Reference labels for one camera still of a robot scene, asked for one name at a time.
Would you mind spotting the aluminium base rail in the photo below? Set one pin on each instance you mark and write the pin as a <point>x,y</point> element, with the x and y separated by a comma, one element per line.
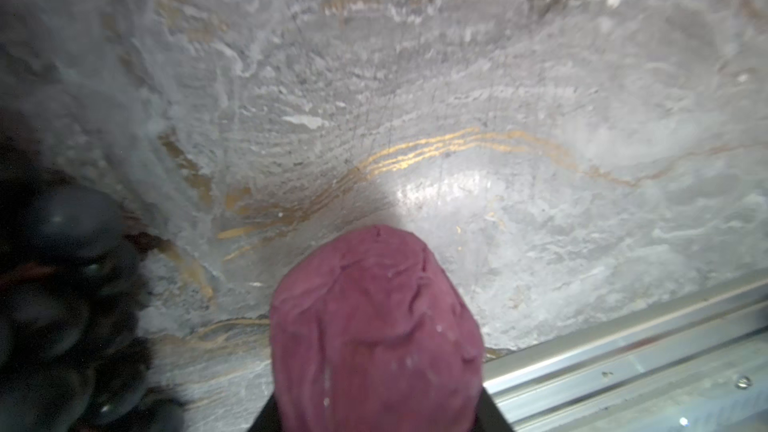
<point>695,363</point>

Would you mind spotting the purple fake fig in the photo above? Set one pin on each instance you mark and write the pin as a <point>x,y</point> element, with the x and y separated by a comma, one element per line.
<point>368,333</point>

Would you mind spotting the black fake grape bunch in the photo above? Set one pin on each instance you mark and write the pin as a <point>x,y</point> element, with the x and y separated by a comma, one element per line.
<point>72,289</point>

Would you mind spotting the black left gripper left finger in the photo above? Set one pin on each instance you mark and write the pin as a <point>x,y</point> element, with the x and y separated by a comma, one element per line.
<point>268,419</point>

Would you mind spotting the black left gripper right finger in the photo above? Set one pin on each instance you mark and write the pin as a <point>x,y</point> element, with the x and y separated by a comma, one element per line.
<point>488,416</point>

